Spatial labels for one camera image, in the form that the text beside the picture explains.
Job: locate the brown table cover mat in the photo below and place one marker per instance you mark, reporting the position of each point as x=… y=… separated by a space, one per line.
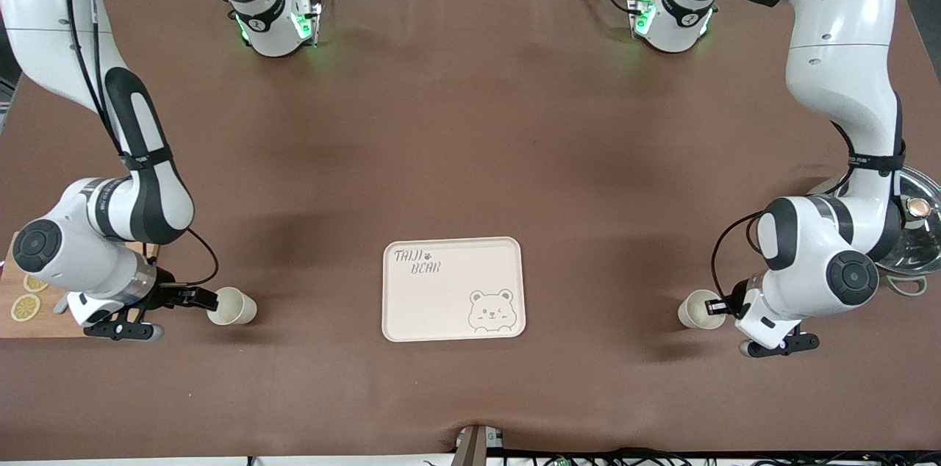
x=470 y=120

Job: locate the wooden cutting board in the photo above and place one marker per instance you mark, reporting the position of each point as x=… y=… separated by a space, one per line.
x=29 y=330

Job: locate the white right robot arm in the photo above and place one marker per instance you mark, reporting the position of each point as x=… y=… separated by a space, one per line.
x=44 y=10

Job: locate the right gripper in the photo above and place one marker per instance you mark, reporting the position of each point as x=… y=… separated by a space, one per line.
x=168 y=296

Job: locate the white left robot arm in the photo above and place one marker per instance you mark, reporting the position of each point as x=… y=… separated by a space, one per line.
x=838 y=25

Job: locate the glass pot lid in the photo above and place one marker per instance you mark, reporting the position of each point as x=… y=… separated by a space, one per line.
x=922 y=231

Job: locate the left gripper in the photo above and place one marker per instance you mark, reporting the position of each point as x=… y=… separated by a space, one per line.
x=729 y=302

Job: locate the camera mount post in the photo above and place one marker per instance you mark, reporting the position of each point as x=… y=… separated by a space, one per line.
x=474 y=447

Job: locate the white IKEA cup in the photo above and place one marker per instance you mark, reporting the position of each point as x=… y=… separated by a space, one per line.
x=691 y=312
x=237 y=308

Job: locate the grey-green electric cooking pot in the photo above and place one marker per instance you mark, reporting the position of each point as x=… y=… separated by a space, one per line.
x=911 y=282

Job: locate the beige bear print tray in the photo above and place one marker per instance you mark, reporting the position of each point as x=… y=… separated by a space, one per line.
x=448 y=304

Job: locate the yellow lemon slice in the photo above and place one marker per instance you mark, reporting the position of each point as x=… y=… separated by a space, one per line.
x=25 y=307
x=33 y=284

